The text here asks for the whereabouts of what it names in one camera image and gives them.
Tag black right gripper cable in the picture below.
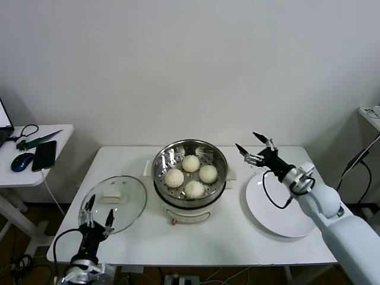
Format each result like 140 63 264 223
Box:
261 170 316 210

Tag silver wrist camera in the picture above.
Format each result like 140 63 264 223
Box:
85 262 106 279
293 164 316 194

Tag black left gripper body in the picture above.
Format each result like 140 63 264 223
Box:
78 222 107 257

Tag black smartphone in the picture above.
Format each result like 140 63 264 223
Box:
31 140 58 172

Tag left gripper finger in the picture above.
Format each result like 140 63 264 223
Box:
78 194 96 226
103 208 115 237

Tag black laptop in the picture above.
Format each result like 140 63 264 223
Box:
0 96 15 148

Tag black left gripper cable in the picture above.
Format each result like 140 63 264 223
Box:
52 228 83 265

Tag black floor cables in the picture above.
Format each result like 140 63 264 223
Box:
10 254 54 285

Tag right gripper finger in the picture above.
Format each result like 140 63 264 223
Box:
252 132 277 150
235 144 264 165

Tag thin white wall cable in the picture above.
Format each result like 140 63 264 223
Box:
338 137 380 182

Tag white steamed baozi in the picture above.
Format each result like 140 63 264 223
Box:
184 180 205 200
198 164 219 184
181 154 200 173
164 169 185 188

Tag green flat ruler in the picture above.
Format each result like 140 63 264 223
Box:
16 129 63 150

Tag white side table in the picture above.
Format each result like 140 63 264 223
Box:
0 123 74 256

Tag blue computer mouse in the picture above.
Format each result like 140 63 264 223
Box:
11 152 35 172

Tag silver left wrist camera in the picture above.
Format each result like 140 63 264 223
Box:
85 262 106 279

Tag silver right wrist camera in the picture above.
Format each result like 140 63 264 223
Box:
293 164 316 194

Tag white shelf table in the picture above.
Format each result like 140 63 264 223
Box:
358 104 380 131

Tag black cable with adapter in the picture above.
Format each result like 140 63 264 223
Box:
337 148 373 205

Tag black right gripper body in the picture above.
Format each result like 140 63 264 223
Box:
257 148 290 181

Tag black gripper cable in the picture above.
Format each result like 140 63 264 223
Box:
52 228 83 265
261 170 316 210

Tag perforated steel steamer basket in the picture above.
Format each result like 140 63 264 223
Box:
144 138 238 208

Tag white charging cable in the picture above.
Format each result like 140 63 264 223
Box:
41 168 66 216

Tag white round plate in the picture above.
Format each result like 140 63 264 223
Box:
239 173 317 238

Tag black looped strap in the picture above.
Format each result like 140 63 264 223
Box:
7 123 39 143

